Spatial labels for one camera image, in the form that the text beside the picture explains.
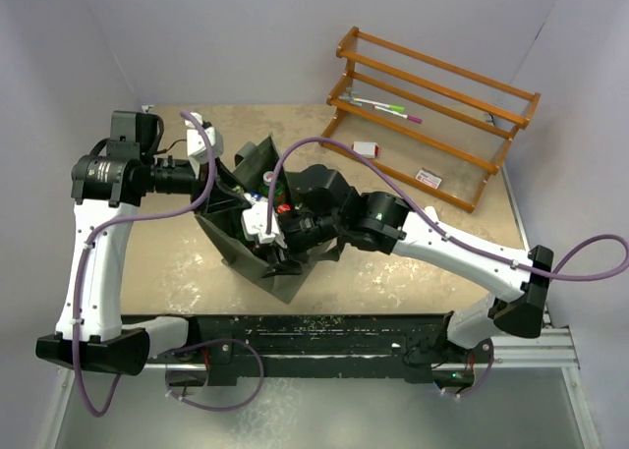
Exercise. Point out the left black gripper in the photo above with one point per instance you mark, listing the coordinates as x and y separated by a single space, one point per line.
224 194

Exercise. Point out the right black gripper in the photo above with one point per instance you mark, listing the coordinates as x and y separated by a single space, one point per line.
287 265

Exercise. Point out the dark cola bottle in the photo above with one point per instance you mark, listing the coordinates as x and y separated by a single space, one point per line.
283 208

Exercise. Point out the green canvas bag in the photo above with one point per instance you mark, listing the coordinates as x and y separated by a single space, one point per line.
225 231

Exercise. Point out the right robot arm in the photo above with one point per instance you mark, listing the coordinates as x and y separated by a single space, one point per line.
383 223

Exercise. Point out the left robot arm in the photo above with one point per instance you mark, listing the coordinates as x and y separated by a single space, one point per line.
108 186

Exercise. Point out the white red eraser box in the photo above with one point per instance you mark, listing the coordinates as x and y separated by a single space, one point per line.
367 149

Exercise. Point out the red white small packet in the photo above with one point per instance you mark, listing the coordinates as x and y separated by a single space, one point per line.
426 177

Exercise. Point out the grey marker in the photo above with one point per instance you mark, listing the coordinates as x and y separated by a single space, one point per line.
349 96

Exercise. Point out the green capped marker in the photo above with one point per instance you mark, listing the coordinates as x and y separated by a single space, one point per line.
389 107

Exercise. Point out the pink capped marker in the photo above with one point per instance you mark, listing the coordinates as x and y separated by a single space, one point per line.
399 114

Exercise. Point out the orange wooden shelf rack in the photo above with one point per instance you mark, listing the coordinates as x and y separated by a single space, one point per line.
469 121

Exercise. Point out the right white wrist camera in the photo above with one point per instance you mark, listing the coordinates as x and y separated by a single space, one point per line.
258 228

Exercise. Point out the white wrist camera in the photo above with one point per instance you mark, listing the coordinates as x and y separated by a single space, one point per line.
196 148
258 228

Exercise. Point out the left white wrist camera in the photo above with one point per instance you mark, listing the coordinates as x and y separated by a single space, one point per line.
196 148

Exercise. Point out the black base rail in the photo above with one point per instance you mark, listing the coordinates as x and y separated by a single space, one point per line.
411 347

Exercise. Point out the aluminium frame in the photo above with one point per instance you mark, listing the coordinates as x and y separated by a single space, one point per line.
529 396

